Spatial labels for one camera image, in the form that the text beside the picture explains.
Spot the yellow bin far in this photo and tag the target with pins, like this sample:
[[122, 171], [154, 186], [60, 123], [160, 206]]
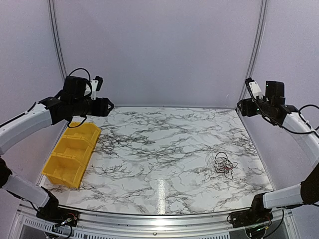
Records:
[[87, 131]]

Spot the corner aluminium post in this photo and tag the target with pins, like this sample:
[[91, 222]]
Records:
[[258, 38], [56, 38]]

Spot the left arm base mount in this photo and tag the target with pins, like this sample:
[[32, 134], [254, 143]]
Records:
[[62, 216]]

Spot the aluminium front rail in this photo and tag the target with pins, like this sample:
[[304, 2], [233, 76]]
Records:
[[102, 225]]

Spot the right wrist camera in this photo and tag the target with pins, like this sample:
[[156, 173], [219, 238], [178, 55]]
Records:
[[254, 89]]

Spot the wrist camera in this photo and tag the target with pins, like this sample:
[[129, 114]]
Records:
[[254, 89], [96, 86]]

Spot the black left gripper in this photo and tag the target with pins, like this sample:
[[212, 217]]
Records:
[[101, 109]]

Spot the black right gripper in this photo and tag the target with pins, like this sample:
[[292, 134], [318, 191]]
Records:
[[246, 106]]

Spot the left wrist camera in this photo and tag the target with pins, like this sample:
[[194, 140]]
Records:
[[96, 86]]

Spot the yellow bin near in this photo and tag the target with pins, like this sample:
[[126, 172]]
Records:
[[64, 170]]

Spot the yellow bin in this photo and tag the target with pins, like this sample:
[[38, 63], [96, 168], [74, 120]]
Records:
[[64, 170], [75, 147], [87, 131]]

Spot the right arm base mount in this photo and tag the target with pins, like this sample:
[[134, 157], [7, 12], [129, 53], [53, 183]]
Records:
[[247, 217]]

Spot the left corner aluminium post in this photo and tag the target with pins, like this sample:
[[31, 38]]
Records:
[[56, 38]]

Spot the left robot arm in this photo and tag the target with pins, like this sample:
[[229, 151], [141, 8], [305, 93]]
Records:
[[77, 98]]

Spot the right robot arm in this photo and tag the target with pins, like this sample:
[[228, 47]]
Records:
[[271, 106]]

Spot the right corner aluminium post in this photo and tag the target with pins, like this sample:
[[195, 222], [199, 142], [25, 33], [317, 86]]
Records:
[[258, 38]]

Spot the yellow bin middle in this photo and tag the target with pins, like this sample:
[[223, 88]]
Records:
[[75, 147]]

